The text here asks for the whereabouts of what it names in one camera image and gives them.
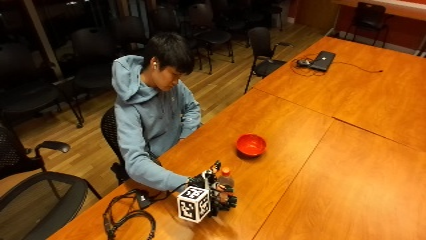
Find black armchair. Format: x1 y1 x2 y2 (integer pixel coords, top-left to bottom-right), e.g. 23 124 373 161
0 123 72 198
0 171 104 240
242 26 296 95

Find white marker cube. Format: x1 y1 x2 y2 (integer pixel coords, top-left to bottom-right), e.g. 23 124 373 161
176 185 212 224

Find red bowl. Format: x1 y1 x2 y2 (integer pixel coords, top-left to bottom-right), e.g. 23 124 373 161
234 133 268 158

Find row of black chairs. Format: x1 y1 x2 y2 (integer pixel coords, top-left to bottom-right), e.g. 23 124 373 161
0 0 285 129

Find person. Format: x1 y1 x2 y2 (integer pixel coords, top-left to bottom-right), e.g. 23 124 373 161
110 31 204 192

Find small black box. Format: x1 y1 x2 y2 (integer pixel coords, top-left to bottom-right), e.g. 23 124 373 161
134 189 153 210

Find black cable bundle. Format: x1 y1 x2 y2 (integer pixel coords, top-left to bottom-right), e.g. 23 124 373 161
101 181 192 240

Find black laptop cable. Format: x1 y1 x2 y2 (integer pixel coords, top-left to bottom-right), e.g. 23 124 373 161
290 54 385 78

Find black mesh office chair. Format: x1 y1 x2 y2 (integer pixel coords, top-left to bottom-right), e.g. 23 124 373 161
100 106 164 186

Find clear bottle with orange cap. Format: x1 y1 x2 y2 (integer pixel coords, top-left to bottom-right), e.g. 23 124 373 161
216 166 236 205

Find black laptop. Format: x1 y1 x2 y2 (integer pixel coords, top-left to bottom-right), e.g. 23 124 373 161
309 50 337 73

